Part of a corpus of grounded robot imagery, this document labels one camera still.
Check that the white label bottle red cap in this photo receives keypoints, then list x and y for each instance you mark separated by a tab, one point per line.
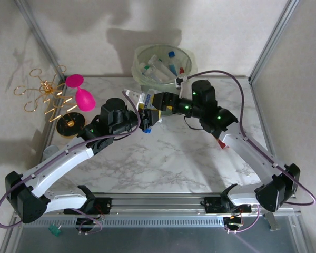
182	70

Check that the grey metal bracket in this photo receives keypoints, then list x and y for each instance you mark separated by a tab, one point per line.
271	222

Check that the pink plastic wine glass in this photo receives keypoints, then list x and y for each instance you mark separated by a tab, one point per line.
84	98

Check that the aluminium front rail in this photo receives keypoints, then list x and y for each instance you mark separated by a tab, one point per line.
158	205

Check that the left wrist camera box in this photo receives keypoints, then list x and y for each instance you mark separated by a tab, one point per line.
133	94

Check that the small clear bottle green collar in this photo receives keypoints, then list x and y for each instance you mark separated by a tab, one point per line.
148	68

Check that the green translucent trash bin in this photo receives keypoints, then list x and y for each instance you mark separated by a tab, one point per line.
160	87

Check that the green terminal connector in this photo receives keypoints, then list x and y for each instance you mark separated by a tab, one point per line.
54	230

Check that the grey round lid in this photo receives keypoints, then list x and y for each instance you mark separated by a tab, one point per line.
50	151

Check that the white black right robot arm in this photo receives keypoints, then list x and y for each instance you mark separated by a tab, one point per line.
252	153

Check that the aluminium table side rail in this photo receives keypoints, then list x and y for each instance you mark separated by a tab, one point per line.
260	113

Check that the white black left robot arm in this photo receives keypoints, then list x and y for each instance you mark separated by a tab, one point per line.
68	162

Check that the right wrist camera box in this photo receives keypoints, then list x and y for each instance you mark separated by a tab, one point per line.
179	82

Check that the aluminium frame post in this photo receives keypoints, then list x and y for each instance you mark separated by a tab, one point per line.
40	37
272	39

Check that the green plastic bin liner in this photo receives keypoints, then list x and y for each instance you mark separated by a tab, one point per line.
137	75

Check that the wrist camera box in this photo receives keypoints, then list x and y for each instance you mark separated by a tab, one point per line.
133	94
179	82

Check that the soda water bottle blue cap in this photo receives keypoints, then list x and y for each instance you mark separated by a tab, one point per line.
147	100

